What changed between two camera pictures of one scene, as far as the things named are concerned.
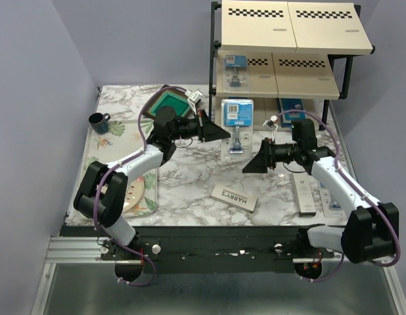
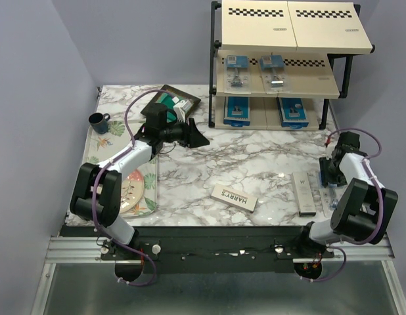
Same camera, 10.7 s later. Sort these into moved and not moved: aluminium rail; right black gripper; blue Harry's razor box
Moved: right black gripper
Not moved: aluminium rail; blue Harry's razor box
